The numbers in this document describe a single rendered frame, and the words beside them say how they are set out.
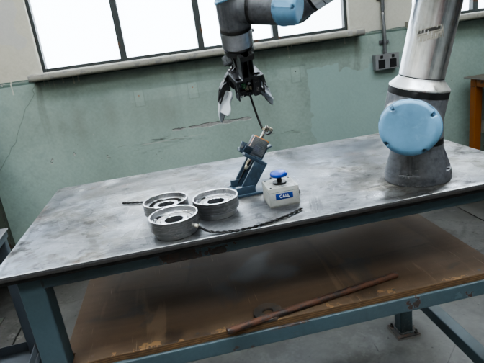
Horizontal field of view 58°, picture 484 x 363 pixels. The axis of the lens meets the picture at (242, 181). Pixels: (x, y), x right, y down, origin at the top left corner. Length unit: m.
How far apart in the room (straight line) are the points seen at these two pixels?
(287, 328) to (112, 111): 1.82
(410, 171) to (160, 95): 1.76
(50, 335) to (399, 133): 0.82
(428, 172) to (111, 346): 0.82
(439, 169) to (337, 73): 1.75
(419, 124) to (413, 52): 0.14
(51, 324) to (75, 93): 1.76
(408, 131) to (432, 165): 0.19
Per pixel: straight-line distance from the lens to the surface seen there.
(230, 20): 1.02
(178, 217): 0.96
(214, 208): 0.96
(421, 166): 1.07
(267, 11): 0.98
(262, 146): 1.10
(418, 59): 0.91
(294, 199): 1.00
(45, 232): 1.14
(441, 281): 1.20
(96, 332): 1.17
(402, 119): 0.90
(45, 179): 2.74
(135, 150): 2.62
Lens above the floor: 1.16
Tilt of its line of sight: 17 degrees down
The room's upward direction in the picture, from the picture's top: 8 degrees counter-clockwise
